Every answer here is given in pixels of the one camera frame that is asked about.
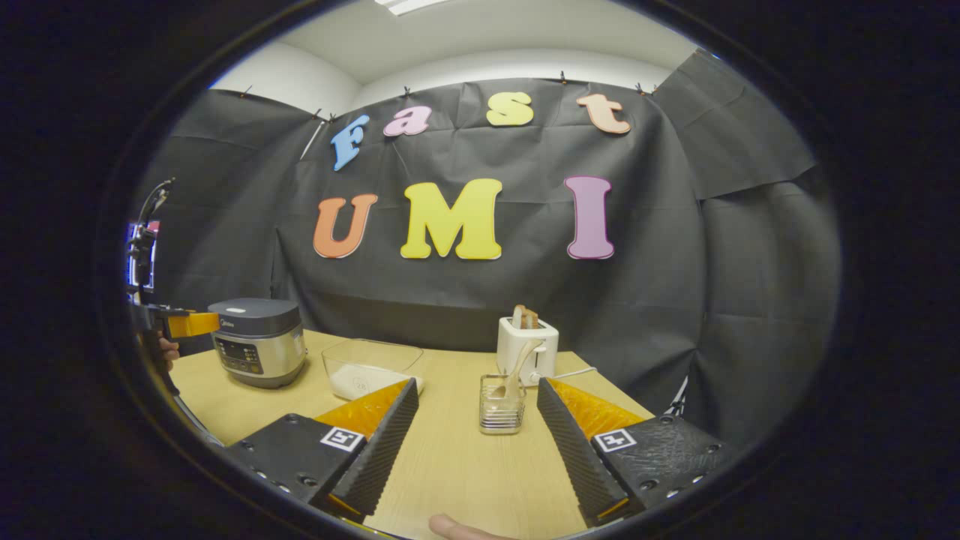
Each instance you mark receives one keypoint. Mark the wooden spoon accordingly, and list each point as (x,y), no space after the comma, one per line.
(525,356)

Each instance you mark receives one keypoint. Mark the clear plastic container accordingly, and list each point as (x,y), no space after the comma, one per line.
(367,352)

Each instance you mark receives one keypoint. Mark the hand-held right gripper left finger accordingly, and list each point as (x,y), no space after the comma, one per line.
(386,450)

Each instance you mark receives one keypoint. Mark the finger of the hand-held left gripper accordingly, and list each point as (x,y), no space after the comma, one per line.
(191,324)

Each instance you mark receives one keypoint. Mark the grey rice cooker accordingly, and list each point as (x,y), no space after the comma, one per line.
(259,352)

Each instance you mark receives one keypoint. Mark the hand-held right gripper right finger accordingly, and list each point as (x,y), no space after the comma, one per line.
(577,457)

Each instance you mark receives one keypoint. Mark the white toaster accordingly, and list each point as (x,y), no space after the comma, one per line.
(544,352)

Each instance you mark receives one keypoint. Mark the ceiling light panel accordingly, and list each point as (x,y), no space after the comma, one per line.
(409,5)

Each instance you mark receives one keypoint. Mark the white bread slice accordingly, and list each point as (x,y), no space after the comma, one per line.
(518,317)

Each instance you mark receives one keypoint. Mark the clear chopstick holder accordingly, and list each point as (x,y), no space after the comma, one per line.
(501,420)

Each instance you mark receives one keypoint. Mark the browned bread slice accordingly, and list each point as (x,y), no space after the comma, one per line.
(531,319)

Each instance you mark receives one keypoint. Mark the white rice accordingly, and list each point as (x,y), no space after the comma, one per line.
(360,382)

